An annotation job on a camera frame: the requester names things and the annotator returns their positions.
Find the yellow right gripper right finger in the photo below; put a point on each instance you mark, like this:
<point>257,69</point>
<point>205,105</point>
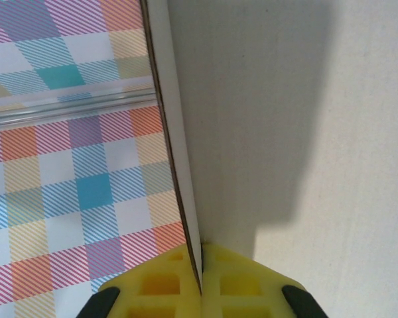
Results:
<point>252,291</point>

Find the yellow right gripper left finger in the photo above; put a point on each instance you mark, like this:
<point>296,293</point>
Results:
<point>152,291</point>

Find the yellow cardboard paper box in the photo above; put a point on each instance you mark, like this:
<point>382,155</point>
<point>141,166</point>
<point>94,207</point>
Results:
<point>252,116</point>

